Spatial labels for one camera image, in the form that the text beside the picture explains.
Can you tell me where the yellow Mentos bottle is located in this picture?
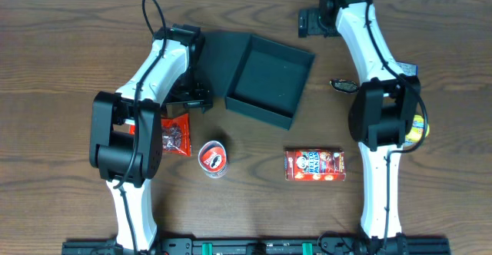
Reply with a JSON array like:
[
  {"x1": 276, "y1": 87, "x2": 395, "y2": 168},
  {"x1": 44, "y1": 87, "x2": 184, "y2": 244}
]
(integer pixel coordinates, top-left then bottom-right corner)
[{"x1": 403, "y1": 114, "x2": 424, "y2": 147}]

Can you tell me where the small blue barcode box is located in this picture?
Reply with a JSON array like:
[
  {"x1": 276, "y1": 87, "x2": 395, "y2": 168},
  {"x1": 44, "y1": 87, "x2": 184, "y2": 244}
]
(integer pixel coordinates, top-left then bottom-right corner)
[{"x1": 397, "y1": 61, "x2": 418, "y2": 76}]

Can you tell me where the black gift box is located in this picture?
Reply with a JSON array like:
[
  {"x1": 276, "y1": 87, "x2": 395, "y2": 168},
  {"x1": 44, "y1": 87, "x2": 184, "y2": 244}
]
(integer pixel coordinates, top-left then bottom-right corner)
[{"x1": 198, "y1": 31, "x2": 315, "y2": 130}]

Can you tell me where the orange Hacks candy bag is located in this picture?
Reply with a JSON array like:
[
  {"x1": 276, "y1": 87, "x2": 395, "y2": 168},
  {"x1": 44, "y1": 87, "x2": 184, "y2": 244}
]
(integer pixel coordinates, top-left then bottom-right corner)
[{"x1": 128, "y1": 108, "x2": 191, "y2": 164}]

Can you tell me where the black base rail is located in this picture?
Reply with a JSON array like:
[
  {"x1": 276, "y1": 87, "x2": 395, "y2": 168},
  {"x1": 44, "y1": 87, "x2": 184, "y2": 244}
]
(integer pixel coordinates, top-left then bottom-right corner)
[{"x1": 61, "y1": 236, "x2": 451, "y2": 255}]

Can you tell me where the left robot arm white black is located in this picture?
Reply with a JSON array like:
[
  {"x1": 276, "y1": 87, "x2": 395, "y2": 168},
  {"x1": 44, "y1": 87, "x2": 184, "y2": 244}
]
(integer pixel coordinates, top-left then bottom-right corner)
[{"x1": 89, "y1": 25, "x2": 212, "y2": 254}]

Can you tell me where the red Hello Panda box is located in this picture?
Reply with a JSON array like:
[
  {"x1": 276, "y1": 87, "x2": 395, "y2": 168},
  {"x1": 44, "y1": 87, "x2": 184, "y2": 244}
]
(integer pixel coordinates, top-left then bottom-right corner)
[{"x1": 284, "y1": 148, "x2": 346, "y2": 181}]

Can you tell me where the small dark snack wrapper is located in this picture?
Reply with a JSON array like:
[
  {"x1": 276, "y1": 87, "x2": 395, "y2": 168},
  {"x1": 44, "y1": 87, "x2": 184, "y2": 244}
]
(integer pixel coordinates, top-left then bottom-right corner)
[{"x1": 330, "y1": 78, "x2": 359, "y2": 94}]

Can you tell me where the red Pringles can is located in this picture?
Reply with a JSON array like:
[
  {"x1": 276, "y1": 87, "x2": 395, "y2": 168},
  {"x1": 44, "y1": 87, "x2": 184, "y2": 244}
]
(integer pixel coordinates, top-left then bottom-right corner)
[{"x1": 198, "y1": 141, "x2": 229, "y2": 178}]

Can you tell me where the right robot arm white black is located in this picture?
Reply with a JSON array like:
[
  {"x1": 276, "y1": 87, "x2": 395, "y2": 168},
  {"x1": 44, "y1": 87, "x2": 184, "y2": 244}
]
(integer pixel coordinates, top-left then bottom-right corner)
[{"x1": 298, "y1": 0, "x2": 424, "y2": 248}]

